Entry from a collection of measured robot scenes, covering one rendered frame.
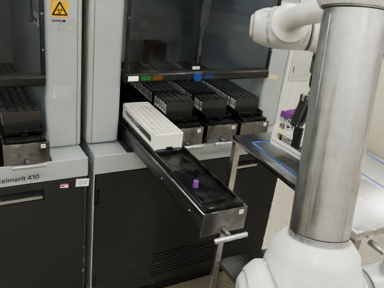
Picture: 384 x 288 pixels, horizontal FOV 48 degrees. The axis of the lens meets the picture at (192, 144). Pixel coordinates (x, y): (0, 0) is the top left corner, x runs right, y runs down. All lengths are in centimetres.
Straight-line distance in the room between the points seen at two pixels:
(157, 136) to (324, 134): 74
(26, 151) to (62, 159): 12
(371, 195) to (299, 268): 66
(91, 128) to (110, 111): 9
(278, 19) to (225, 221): 54
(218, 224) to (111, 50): 68
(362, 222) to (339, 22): 64
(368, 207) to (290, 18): 55
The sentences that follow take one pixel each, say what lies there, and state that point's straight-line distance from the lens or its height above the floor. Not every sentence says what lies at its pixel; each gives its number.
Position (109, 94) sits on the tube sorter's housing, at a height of 92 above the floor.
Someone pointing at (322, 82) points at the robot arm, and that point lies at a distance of 71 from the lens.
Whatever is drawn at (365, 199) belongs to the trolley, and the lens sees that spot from 133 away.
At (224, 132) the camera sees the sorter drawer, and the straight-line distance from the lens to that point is 168.
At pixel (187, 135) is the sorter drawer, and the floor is 78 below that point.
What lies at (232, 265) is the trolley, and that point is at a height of 28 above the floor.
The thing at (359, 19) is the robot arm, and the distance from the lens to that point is 70.
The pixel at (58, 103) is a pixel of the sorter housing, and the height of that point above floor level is 90.
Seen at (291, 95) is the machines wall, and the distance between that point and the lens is 353.
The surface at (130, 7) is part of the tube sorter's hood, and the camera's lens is 145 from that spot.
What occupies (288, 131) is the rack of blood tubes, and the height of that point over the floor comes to 91.
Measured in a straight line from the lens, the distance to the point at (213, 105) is 170.
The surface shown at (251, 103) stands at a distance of 180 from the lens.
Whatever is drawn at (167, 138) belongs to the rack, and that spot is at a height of 85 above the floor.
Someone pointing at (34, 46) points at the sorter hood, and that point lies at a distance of 140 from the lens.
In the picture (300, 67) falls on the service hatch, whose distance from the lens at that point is 349.
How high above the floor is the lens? 141
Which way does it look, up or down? 24 degrees down
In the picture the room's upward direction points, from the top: 7 degrees clockwise
